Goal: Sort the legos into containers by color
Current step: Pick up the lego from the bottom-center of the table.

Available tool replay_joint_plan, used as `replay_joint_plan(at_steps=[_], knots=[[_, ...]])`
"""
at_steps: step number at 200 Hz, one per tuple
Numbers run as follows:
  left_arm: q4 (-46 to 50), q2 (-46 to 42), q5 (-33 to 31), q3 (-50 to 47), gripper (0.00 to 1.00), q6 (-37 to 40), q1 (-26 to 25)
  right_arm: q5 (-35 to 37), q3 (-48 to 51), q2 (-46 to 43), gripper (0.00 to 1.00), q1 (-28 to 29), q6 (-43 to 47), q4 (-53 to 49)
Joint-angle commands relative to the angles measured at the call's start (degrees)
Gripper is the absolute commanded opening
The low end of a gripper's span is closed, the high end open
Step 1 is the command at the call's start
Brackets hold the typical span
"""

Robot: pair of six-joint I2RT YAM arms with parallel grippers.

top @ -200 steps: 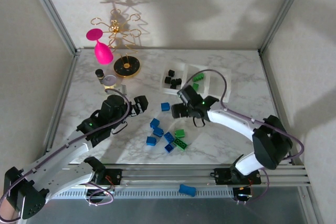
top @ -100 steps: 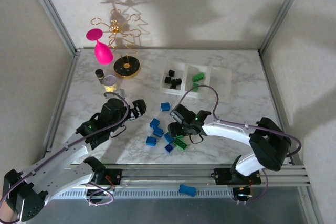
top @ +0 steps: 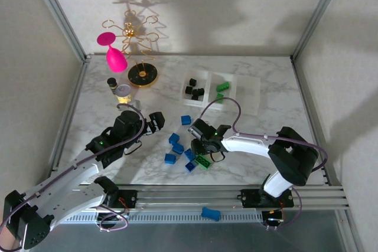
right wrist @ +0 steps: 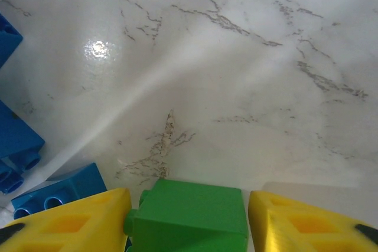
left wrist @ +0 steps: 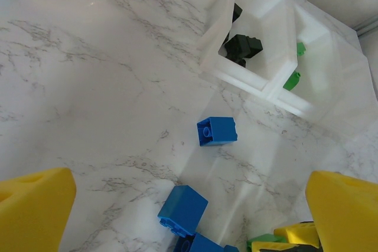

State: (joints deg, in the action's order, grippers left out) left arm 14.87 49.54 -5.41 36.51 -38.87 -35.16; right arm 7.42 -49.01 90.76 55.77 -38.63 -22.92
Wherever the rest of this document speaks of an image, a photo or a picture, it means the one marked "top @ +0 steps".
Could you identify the blue lego brick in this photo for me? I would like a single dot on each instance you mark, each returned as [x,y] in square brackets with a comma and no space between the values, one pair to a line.
[178,148]
[170,158]
[186,120]
[174,138]
[189,154]
[190,166]

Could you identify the green two-by-four lego brick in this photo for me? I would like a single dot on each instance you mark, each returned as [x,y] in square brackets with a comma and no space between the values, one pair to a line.
[203,161]
[223,86]

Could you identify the small green lego brick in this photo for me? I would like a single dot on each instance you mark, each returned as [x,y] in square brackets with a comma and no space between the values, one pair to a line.
[220,96]

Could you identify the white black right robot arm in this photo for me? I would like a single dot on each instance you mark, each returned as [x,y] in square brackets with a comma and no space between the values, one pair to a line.
[248,144]

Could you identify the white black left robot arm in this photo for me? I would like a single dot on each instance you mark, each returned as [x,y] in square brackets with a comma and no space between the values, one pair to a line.
[74,175]

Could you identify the small jar with yellow contents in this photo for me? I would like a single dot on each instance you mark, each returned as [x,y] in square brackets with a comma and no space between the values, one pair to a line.
[123,94]

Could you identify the small dark bottle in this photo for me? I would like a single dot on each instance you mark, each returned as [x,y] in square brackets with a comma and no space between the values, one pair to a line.
[112,84]

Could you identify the blue bone-shaped piece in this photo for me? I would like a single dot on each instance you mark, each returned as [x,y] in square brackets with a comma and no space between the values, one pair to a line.
[210,214]

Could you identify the pink wine glass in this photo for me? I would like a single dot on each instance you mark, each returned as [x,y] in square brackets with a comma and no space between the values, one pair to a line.
[115,60]

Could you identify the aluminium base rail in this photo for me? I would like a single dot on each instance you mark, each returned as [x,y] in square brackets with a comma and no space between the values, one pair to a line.
[189,197]

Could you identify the aluminium table edge rail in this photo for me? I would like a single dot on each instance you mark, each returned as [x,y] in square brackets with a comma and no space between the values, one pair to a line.
[304,86]
[68,116]

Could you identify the aluminium frame post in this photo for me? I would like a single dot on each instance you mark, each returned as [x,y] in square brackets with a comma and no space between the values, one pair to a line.
[318,13]
[59,13]

